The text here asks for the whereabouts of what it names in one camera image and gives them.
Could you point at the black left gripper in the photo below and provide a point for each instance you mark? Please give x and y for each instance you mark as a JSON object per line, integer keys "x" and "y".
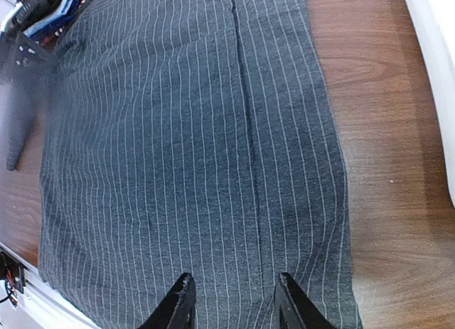
{"x": 26, "y": 66}

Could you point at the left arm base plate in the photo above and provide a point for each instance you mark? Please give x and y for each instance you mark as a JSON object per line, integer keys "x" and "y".
{"x": 12, "y": 279}

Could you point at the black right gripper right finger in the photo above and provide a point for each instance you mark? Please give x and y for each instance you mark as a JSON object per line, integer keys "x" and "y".
{"x": 294, "y": 309}

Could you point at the white plastic basin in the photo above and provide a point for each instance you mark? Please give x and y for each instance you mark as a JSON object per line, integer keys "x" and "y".
{"x": 433, "y": 22}

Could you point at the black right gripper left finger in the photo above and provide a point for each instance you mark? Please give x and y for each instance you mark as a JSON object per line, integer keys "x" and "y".
{"x": 177, "y": 309}

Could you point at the aluminium front rail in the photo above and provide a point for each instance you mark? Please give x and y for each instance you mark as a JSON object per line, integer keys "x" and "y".
{"x": 40, "y": 306}

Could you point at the dark pinstriped long sleeve shirt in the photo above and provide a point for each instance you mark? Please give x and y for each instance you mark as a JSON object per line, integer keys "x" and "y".
{"x": 193, "y": 136}

